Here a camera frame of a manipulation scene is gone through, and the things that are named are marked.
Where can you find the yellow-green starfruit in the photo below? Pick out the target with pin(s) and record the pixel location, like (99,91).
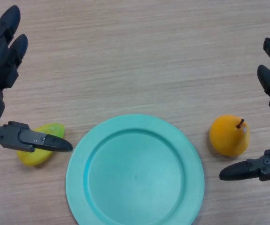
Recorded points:
(33,158)

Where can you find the yellow pear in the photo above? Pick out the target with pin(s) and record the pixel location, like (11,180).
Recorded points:
(226,138)

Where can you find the turquoise round plate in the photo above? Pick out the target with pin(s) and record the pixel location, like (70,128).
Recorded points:
(134,178)

